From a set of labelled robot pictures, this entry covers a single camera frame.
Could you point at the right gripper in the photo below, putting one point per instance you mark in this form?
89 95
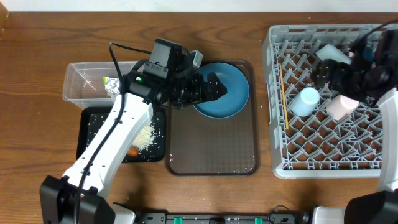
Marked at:
339 70

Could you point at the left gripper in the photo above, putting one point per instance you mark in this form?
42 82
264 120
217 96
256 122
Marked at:
201 94

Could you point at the light blue bowl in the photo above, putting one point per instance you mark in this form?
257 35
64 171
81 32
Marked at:
331 52

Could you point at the pink cup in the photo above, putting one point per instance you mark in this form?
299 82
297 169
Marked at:
341 106

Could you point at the dark blue plate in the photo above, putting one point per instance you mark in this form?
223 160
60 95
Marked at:
237 95

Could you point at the light blue cup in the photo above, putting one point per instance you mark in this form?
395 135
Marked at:
305 102

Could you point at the white rice pile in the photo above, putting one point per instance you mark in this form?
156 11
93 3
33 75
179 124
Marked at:
145 138

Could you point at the foil wrapper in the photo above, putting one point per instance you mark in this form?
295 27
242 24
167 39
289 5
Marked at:
111 85

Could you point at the orange carrot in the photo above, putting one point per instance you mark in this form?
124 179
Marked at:
133 151

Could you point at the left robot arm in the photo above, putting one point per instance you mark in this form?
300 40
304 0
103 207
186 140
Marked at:
79 196

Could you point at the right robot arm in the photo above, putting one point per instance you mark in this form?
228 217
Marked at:
381 206

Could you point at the grey dishwasher rack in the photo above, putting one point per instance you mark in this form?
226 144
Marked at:
317 146

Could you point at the brown serving tray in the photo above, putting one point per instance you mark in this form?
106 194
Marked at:
198 145

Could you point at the clear plastic bin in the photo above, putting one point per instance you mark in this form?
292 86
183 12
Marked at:
84 86

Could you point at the black plastic tray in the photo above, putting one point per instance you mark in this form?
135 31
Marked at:
92 119

